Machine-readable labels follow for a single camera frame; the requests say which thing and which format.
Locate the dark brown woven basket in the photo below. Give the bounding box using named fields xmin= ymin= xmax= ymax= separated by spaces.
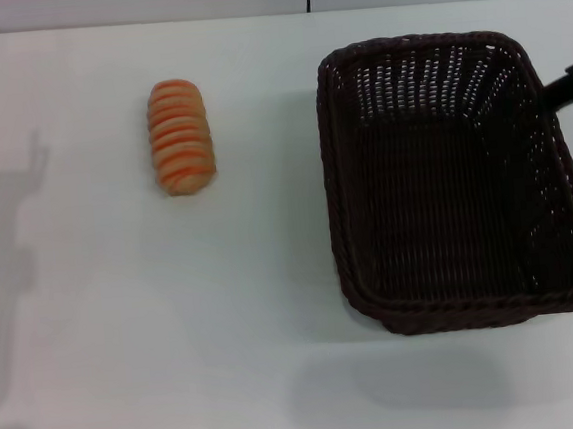
xmin=310 ymin=20 xmax=573 ymax=343

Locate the orange striped bread roll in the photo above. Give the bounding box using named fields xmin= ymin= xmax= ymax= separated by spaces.
xmin=142 ymin=75 xmax=220 ymax=201

